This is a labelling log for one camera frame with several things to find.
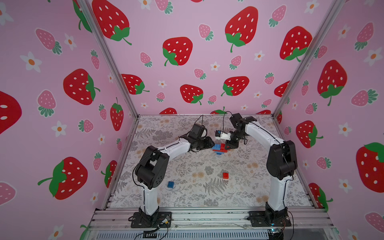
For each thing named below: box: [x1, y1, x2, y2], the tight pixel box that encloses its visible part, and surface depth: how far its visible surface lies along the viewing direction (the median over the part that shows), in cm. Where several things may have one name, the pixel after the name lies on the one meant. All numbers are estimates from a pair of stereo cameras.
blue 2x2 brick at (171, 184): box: [167, 181, 175, 189], surface depth 87 cm
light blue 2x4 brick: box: [212, 144, 221, 151], surface depth 95 cm
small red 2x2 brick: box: [222, 172, 230, 180], surface depth 90 cm
